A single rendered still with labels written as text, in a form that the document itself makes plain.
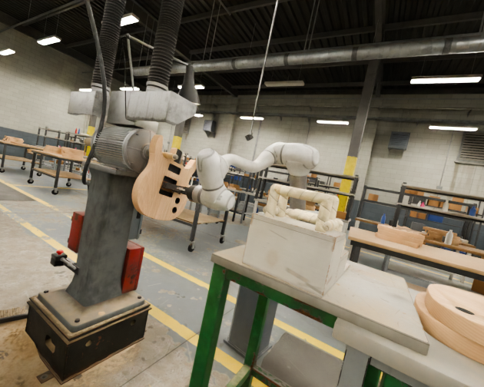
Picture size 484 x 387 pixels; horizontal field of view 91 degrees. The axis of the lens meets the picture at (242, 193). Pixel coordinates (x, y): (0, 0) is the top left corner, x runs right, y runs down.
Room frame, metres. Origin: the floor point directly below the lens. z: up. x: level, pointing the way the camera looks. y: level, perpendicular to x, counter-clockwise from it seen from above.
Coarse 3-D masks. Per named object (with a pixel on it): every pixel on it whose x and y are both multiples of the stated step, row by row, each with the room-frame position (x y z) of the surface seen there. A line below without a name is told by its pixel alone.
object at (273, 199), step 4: (272, 188) 0.76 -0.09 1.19; (272, 192) 0.76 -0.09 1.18; (272, 196) 0.76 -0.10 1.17; (276, 196) 0.76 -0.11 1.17; (268, 200) 0.77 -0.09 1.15; (272, 200) 0.76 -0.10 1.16; (276, 200) 0.76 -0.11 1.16; (268, 204) 0.76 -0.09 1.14; (272, 204) 0.76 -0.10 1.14; (276, 204) 0.76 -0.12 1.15; (268, 208) 0.76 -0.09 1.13; (272, 208) 0.76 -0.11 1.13; (268, 212) 0.76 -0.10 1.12; (272, 212) 0.76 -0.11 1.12; (268, 216) 0.76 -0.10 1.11; (272, 216) 0.76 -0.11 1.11
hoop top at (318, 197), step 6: (276, 186) 0.76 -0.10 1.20; (282, 186) 0.75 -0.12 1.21; (276, 192) 0.76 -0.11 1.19; (282, 192) 0.74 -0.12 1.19; (288, 192) 0.73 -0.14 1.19; (294, 192) 0.72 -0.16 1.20; (300, 192) 0.71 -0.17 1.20; (306, 192) 0.70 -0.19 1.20; (312, 192) 0.70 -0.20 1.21; (318, 192) 0.69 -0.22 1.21; (300, 198) 0.71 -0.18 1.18; (306, 198) 0.70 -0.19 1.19; (312, 198) 0.69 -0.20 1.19; (318, 198) 0.68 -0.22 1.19; (324, 198) 0.67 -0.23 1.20; (330, 198) 0.67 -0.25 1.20
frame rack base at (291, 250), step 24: (264, 216) 0.76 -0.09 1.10; (264, 240) 0.74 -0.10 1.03; (288, 240) 0.70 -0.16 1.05; (312, 240) 0.66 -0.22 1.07; (336, 240) 0.65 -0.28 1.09; (264, 264) 0.73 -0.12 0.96; (288, 264) 0.69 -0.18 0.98; (312, 264) 0.66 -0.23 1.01; (336, 264) 0.72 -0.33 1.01; (312, 288) 0.65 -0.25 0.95
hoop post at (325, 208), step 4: (324, 200) 0.67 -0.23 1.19; (328, 200) 0.67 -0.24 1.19; (332, 200) 0.67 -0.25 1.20; (320, 204) 0.68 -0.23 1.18; (324, 204) 0.67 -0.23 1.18; (328, 204) 0.67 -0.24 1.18; (332, 204) 0.68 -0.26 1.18; (320, 208) 0.68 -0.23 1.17; (324, 208) 0.67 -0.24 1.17; (328, 208) 0.67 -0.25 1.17; (320, 212) 0.67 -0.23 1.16; (324, 212) 0.67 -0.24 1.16; (328, 212) 0.67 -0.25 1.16; (320, 216) 0.67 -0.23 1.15; (324, 216) 0.67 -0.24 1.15; (328, 216) 0.67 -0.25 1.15; (320, 220) 0.67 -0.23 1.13; (324, 220) 0.67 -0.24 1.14; (328, 220) 0.67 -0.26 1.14; (316, 224) 0.68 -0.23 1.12; (320, 224) 0.67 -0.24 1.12; (316, 228) 0.68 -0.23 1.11; (320, 228) 0.67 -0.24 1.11; (324, 232) 0.67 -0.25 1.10
